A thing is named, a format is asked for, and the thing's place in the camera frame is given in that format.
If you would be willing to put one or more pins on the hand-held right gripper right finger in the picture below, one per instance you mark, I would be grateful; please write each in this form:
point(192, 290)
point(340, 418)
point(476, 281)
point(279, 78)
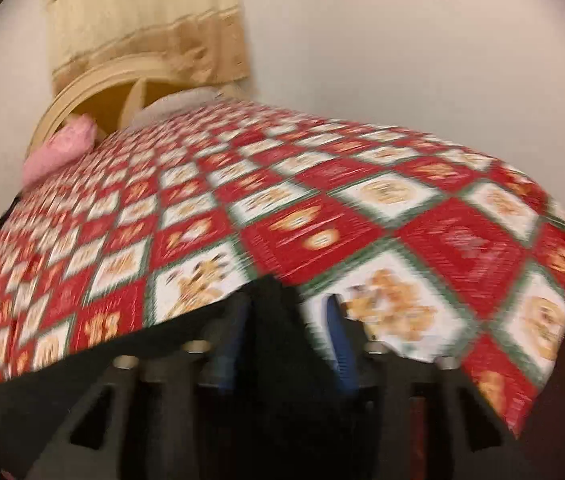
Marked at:
point(338, 345)

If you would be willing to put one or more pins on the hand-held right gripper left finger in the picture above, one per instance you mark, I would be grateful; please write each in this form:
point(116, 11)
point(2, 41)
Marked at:
point(226, 345)

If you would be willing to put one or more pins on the black pants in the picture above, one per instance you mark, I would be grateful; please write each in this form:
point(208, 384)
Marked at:
point(282, 360)

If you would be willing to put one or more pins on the red checkered printed blanket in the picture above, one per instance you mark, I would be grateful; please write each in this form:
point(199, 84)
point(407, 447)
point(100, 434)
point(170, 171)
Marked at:
point(312, 185)

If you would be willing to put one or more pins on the grey striped pillow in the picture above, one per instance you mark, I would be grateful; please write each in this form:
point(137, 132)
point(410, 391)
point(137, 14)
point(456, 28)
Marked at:
point(182, 102)

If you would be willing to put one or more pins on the pink pillow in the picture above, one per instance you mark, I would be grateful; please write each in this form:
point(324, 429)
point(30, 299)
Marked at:
point(60, 150)

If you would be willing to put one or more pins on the cream wooden headboard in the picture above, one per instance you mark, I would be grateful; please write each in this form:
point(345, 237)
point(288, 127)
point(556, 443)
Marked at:
point(112, 77)

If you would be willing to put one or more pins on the beige floral curtain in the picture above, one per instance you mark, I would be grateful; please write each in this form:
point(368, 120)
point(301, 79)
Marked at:
point(137, 15)

